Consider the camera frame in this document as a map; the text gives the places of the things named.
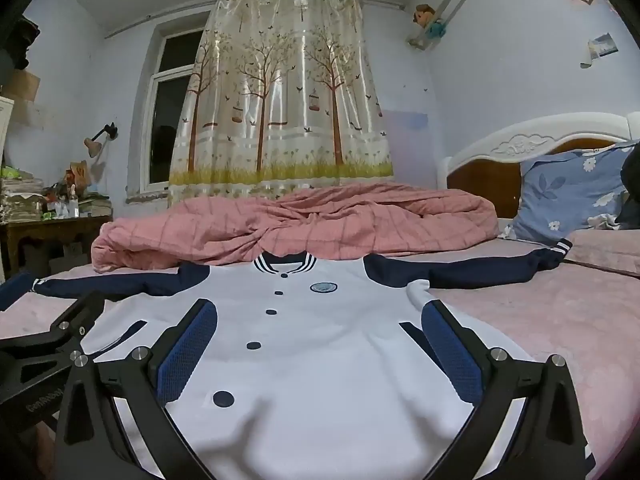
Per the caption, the white and wooden headboard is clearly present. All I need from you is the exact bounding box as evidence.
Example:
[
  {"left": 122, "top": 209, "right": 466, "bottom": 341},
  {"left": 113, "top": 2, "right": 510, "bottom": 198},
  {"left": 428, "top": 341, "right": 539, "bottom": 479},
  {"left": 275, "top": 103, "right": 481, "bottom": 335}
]
[{"left": 437, "top": 111, "right": 640, "bottom": 221}]

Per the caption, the wooden desk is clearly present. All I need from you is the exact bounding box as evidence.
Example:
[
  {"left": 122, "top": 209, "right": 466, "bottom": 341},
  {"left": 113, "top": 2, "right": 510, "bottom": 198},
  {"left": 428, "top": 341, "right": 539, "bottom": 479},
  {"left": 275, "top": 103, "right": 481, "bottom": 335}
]
[{"left": 0, "top": 215, "right": 115, "bottom": 283}]

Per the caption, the doll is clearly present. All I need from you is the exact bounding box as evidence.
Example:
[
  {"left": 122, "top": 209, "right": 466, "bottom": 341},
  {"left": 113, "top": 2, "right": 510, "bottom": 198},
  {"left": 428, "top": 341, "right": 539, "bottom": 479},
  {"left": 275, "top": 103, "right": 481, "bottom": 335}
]
[{"left": 412, "top": 4, "right": 447, "bottom": 40}]

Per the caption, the white and navy jacket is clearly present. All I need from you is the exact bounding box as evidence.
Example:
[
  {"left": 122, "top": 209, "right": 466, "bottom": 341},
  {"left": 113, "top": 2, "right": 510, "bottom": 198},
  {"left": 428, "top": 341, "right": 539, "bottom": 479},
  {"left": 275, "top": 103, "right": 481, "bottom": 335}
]
[{"left": 32, "top": 251, "right": 596, "bottom": 480}]

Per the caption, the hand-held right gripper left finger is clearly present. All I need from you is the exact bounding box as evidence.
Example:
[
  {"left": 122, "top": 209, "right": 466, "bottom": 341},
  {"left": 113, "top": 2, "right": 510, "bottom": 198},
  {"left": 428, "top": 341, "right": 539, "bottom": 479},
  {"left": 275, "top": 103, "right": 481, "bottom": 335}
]
[{"left": 54, "top": 298, "right": 219, "bottom": 480}]

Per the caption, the dark cloth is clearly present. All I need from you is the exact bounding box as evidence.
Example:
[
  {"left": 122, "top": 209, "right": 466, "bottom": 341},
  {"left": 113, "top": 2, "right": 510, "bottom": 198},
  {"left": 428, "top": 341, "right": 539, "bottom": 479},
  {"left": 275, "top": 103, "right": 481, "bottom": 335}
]
[{"left": 616, "top": 141, "right": 640, "bottom": 231}]

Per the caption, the curtain rod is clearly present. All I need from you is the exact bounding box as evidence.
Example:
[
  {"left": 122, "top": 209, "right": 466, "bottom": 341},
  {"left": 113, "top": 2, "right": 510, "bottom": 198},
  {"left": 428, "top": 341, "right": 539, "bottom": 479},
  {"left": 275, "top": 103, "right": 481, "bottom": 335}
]
[{"left": 104, "top": 0, "right": 406, "bottom": 40}]

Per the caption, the tree print curtain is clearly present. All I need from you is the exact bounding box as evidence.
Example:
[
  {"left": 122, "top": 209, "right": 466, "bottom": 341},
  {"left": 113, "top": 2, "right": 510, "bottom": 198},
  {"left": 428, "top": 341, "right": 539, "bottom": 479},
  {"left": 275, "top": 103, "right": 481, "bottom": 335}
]
[{"left": 168, "top": 0, "right": 394, "bottom": 207}]

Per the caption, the pink pillow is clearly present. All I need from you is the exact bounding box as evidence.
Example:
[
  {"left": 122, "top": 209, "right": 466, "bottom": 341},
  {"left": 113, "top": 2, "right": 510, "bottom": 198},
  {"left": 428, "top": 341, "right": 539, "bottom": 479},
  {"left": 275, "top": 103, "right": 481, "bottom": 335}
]
[{"left": 564, "top": 229, "right": 640, "bottom": 278}]

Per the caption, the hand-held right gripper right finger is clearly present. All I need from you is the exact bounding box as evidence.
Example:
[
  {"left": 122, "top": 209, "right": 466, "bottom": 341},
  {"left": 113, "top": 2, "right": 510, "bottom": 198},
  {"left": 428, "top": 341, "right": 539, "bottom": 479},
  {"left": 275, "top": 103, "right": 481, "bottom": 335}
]
[{"left": 421, "top": 300, "right": 588, "bottom": 480}]

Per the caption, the white framed window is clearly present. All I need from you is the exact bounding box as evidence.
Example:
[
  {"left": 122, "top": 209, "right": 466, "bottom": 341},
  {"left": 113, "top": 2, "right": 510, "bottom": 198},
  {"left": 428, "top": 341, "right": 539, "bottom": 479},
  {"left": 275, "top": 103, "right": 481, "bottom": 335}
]
[{"left": 141, "top": 22, "right": 211, "bottom": 195}]

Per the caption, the cardboard box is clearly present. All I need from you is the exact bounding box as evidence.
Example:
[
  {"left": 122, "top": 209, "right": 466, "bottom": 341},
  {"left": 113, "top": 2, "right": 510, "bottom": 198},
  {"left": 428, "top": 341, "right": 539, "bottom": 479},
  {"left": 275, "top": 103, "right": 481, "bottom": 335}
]
[{"left": 2, "top": 67, "right": 41, "bottom": 103}]

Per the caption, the grey hanging shelf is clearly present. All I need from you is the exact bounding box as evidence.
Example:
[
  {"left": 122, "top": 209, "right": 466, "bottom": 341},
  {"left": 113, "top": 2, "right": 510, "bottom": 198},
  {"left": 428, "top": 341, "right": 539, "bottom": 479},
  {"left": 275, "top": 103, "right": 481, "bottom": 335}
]
[{"left": 406, "top": 0, "right": 493, "bottom": 52}]

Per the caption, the wall lamp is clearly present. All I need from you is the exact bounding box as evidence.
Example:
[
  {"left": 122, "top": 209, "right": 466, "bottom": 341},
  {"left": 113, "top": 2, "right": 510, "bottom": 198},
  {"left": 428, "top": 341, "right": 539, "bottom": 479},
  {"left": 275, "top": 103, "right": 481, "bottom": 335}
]
[{"left": 83, "top": 122, "right": 119, "bottom": 158}]

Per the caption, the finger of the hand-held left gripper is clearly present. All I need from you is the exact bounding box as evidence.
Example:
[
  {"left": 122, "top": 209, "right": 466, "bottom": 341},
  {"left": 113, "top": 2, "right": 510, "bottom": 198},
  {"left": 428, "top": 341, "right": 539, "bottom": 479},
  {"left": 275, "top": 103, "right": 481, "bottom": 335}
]
[
  {"left": 0, "top": 272, "right": 35, "bottom": 312},
  {"left": 0, "top": 291, "right": 107, "bottom": 368}
]

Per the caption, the pink checked quilt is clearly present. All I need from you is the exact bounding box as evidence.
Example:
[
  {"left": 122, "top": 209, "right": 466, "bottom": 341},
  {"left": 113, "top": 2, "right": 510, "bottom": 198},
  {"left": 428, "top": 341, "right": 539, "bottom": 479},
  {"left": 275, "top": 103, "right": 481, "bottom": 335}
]
[{"left": 91, "top": 183, "right": 499, "bottom": 274}]

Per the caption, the blue floral pillow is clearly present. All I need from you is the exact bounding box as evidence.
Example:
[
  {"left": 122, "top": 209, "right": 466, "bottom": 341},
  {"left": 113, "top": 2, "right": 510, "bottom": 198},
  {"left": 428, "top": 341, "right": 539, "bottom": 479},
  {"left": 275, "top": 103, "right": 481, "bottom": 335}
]
[{"left": 500, "top": 140, "right": 638, "bottom": 247}]

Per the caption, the stack of books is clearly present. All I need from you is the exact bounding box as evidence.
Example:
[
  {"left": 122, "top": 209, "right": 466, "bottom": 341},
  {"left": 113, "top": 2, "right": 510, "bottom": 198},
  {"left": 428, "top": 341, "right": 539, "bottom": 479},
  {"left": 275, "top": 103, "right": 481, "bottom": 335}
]
[{"left": 0, "top": 176, "right": 48, "bottom": 223}]

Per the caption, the curled wall poster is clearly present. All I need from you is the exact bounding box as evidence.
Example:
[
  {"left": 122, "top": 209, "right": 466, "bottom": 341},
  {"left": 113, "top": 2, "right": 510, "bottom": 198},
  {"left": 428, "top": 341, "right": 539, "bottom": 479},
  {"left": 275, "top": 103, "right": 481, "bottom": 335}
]
[{"left": 580, "top": 33, "right": 619, "bottom": 69}]

